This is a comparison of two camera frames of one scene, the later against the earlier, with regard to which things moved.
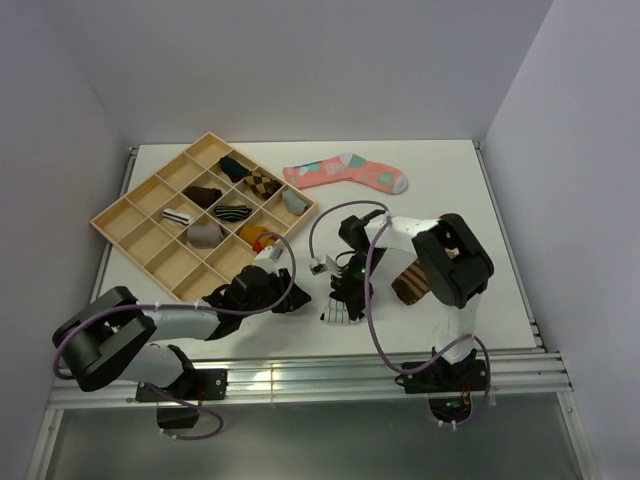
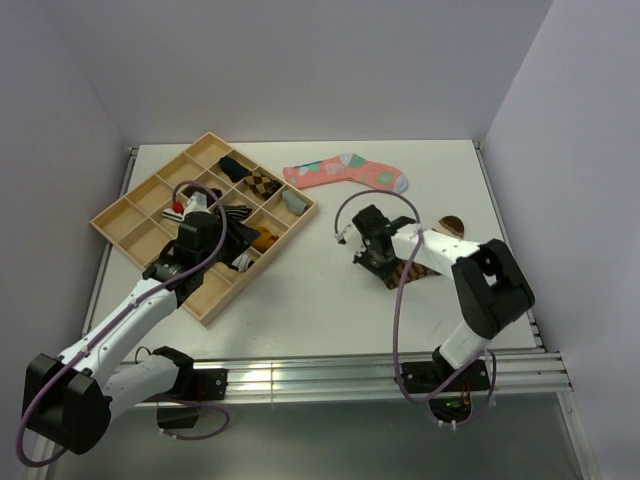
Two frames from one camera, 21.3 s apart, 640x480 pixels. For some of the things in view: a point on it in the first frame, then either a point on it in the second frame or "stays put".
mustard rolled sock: (251, 233) stays put
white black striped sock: (337, 312) -> (243, 261)
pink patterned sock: (343, 168) stays put
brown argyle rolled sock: (263, 185) stays put
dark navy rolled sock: (235, 171) stays put
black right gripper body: (352, 279) -> (370, 260)
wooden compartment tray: (193, 226) stays put
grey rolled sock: (294, 204) stays put
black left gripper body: (275, 290) -> (236, 243)
